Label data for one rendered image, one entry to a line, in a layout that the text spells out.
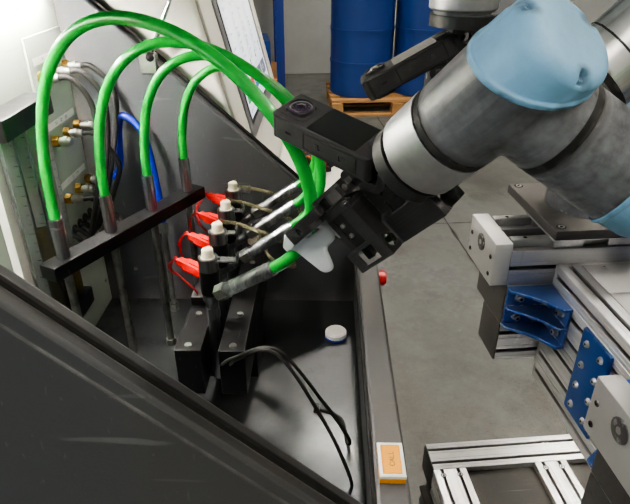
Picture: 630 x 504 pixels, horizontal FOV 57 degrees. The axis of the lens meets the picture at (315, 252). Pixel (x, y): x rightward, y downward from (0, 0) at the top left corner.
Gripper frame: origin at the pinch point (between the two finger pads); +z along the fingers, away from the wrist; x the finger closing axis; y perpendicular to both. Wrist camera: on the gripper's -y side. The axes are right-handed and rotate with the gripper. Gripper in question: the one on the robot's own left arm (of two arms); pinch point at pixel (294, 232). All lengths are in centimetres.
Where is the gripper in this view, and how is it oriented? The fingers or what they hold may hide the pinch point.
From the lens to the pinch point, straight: 64.0
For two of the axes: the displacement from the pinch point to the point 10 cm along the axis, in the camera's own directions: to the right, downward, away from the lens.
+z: -4.6, 3.6, 8.1
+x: 5.8, -5.7, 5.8
